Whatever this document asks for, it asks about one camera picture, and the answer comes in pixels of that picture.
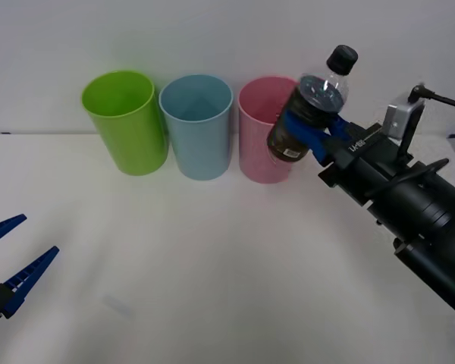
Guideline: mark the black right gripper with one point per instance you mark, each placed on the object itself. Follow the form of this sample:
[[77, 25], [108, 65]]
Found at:
[[360, 163]]

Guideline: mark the dark bottle with black cap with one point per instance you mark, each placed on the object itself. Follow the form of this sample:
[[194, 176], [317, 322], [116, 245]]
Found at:
[[318, 95]]

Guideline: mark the pink plastic bin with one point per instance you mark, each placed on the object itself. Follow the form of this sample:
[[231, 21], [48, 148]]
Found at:
[[254, 151]]

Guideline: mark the pale blue plastic bin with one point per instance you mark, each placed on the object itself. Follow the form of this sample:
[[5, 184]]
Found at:
[[201, 148]]

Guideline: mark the green plastic bin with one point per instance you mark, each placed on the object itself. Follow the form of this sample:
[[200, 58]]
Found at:
[[136, 144]]

